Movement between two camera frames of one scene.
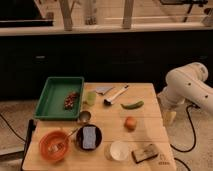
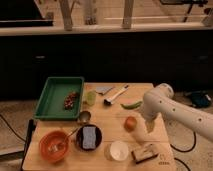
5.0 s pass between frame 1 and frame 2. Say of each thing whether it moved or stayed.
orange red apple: stayed
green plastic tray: stayed
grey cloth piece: stayed
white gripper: moved
